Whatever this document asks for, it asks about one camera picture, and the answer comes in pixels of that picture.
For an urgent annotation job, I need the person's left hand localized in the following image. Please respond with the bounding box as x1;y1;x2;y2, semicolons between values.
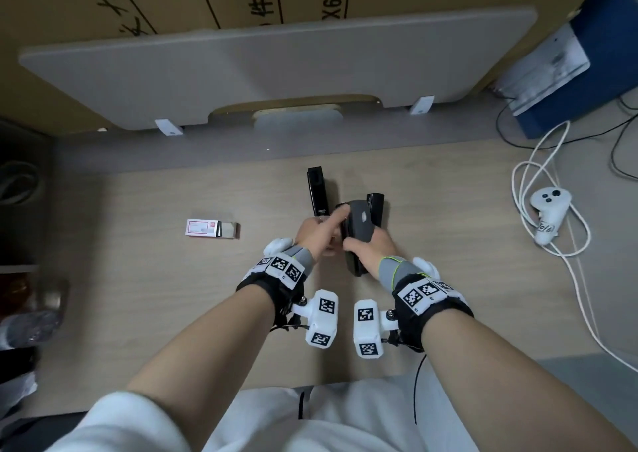
294;206;350;263

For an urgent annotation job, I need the person's right forearm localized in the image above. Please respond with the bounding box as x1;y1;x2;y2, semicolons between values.
421;309;634;452

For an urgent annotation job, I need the grey oval cable grommet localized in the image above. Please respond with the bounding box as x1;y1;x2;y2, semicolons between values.
253;107;345;130

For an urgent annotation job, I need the white cable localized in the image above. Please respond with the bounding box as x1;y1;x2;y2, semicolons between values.
512;120;638;373

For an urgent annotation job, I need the person's white shirt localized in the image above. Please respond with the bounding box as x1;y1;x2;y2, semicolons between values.
45;374;479;452

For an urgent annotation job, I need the person's left forearm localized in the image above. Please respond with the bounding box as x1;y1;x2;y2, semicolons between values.
127;282;276;437

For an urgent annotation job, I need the grey desk divider panel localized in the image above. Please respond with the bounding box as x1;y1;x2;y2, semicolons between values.
19;7;538;131

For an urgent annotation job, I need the black stapler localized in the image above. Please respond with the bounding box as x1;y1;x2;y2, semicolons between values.
306;166;331;217
341;199;375;277
366;193;385;228

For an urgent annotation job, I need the clear glass cup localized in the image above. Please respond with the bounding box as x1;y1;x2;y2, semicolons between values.
29;279;70;318

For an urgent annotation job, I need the person's right hand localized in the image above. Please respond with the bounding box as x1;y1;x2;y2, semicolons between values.
342;228;399;277

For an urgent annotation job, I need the grey coiled strap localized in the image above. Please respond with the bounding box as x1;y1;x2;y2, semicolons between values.
0;160;41;206

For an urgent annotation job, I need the grey green-edged wrist band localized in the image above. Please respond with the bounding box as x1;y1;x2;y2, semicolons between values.
377;256;422;290
291;246;316;278

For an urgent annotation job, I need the white marker wrist camera rig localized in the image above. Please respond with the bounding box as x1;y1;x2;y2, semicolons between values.
352;257;475;360
235;237;340;350

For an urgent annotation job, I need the blue box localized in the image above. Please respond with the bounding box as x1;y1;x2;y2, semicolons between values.
513;0;638;140

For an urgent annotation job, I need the dark open shelf unit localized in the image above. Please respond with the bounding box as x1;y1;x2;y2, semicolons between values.
0;117;56;417

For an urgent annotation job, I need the white red staples box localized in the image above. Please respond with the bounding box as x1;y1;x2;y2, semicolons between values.
185;219;241;240

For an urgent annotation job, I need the white plastic bag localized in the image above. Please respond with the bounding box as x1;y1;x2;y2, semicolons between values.
0;372;39;413

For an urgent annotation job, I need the white hand controller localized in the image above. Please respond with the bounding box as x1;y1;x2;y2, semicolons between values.
529;187;573;246

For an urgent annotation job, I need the clear water bottle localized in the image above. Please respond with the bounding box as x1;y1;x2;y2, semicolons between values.
0;309;63;350

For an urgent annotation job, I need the thin black cable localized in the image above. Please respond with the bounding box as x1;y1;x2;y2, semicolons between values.
496;95;638;151
610;95;638;181

